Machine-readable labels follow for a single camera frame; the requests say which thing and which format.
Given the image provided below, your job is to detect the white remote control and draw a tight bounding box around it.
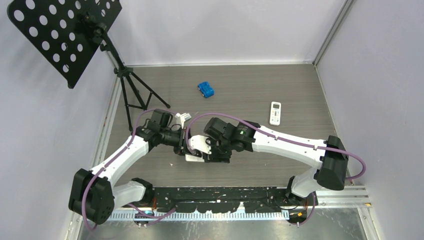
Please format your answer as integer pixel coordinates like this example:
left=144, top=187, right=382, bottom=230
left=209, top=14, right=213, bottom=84
left=269, top=101, right=281, bottom=126
left=185, top=153, right=205, bottom=163

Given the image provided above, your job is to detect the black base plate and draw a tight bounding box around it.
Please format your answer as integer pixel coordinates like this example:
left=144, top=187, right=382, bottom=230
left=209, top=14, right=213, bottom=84
left=141, top=186, right=318, bottom=214

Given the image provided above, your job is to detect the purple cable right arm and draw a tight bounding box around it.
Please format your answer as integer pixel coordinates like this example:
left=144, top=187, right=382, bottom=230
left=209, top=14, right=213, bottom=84
left=184, top=112, right=367, bottom=227

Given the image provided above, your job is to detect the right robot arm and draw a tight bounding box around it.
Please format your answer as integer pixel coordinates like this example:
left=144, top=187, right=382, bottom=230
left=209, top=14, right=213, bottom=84
left=203, top=117, right=349, bottom=205

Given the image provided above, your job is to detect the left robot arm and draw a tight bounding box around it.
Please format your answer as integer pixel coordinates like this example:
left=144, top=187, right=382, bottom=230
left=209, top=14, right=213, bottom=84
left=68, top=109, right=180, bottom=231

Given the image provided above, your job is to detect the aluminium rail frame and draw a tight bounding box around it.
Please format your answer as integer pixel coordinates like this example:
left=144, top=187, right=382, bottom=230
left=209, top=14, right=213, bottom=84
left=66, top=185, right=379, bottom=240

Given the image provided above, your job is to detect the blue toy car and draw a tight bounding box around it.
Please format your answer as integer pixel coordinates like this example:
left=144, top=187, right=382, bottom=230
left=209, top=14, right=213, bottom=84
left=197, top=81, right=215, bottom=98

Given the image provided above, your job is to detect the black music stand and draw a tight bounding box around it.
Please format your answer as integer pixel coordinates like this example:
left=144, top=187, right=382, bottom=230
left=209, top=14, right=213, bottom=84
left=7, top=0, right=171, bottom=110

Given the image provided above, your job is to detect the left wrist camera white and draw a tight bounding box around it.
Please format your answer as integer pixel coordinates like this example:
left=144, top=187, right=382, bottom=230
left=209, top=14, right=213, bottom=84
left=175, top=113, right=192, bottom=129

